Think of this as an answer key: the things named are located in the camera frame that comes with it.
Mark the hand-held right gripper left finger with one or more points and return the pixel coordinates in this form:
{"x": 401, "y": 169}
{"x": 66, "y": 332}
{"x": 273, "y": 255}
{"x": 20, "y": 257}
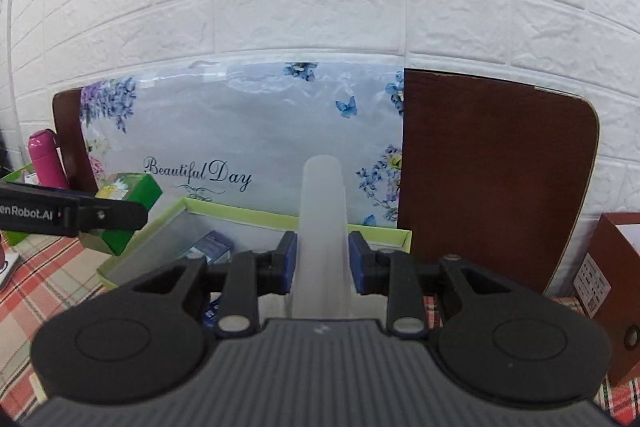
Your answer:
{"x": 287, "y": 263}

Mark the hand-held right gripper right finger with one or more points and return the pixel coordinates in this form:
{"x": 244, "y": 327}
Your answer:
{"x": 357, "y": 263}

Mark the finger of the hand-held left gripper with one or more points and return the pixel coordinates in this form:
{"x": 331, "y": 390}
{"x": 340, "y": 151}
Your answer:
{"x": 115, "y": 216}

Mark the green floral box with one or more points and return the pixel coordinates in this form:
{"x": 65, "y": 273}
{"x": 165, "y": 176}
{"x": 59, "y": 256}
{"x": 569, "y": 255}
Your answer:
{"x": 137, "y": 189}

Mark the translucent white tube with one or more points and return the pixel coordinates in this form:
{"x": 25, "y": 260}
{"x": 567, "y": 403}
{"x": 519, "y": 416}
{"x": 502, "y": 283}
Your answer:
{"x": 322, "y": 217}

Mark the light green cardboard box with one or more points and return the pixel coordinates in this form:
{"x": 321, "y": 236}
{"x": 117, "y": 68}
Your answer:
{"x": 240, "y": 212}

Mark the blue medicine box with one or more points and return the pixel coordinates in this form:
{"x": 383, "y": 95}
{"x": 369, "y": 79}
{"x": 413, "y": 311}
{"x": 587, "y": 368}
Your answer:
{"x": 210, "y": 248}

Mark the green open box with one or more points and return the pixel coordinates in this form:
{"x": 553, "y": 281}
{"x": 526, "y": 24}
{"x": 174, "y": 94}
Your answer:
{"x": 15, "y": 238}

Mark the pink thermos bottle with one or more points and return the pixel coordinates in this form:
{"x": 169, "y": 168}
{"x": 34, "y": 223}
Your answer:
{"x": 45, "y": 157}

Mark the white round device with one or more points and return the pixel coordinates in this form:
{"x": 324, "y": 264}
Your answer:
{"x": 7, "y": 264}

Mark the plaid tablecloth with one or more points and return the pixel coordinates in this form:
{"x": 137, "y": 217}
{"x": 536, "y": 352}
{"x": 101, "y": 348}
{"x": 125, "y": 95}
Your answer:
{"x": 40, "y": 279}

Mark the floral plastic bag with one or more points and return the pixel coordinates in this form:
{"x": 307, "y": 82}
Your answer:
{"x": 250, "y": 127}

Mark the brown shoebox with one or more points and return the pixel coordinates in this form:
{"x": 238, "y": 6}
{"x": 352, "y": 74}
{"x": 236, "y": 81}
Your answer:
{"x": 615, "y": 287}

